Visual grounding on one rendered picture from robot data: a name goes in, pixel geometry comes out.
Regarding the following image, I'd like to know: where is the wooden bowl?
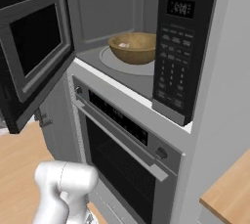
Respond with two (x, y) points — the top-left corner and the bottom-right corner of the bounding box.
(107, 31), (157, 66)

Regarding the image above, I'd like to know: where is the oven door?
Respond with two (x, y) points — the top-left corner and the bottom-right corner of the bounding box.
(75, 101), (179, 224)

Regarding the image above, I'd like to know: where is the black microwave oven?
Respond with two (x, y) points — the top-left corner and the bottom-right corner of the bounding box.
(62, 0), (218, 127)

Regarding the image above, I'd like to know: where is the grey cupboard door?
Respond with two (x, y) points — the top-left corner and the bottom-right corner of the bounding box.
(37, 74), (81, 163)

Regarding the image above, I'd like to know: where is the black microwave door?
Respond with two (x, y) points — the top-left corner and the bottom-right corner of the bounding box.
(0, 0), (76, 135)

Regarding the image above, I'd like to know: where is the stainless steel oven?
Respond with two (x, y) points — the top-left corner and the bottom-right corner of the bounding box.
(70, 74), (184, 224)

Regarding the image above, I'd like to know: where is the grey tall cabinet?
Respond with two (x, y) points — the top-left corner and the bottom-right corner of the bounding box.
(63, 0), (250, 224)

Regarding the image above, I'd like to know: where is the oven door handle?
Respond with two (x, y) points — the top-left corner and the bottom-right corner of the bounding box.
(72, 100), (170, 183)

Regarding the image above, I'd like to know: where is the grey cupboard handle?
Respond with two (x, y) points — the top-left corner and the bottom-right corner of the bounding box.
(33, 108), (54, 129)

